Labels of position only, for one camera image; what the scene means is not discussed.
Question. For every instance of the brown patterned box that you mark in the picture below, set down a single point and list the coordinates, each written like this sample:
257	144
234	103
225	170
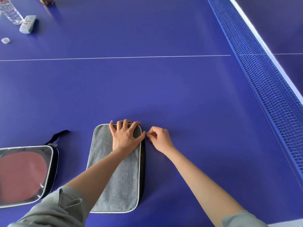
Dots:
46	0

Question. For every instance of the clear plastic water bottle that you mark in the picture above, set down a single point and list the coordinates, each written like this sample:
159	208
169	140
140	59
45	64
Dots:
10	10

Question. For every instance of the person's left hand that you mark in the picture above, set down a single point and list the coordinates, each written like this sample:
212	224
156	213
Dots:
124	138

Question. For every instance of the person's left little finger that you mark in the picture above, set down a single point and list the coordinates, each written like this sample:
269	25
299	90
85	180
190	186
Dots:
112	127

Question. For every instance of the person's right hand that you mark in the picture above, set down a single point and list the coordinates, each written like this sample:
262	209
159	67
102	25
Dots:
161	140

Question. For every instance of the person's left thumb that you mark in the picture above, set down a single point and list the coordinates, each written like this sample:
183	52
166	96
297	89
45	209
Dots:
140	137

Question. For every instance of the red table tennis paddle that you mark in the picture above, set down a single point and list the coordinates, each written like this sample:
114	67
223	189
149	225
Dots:
21	173

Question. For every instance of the person's right forearm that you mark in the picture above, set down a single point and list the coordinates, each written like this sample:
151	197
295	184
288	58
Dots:
213	191

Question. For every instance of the blue table tennis net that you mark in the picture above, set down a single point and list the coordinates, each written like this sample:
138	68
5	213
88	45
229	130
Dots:
267	75

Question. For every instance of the person's left forearm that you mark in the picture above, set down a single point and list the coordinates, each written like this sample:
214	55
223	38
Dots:
71	186

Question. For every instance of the person's right thumb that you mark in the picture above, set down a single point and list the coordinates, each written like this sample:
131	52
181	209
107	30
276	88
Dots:
151	137

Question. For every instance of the grey fabric paddle case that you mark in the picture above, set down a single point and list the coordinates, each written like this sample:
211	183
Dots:
118	177

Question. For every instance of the person's left middle finger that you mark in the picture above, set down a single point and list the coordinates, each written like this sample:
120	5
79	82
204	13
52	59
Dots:
126	124

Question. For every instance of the clear window paddle case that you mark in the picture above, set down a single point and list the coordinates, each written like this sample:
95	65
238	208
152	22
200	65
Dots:
30	172

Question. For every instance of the white bottle cap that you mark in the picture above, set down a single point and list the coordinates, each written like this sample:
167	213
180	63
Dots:
5	40

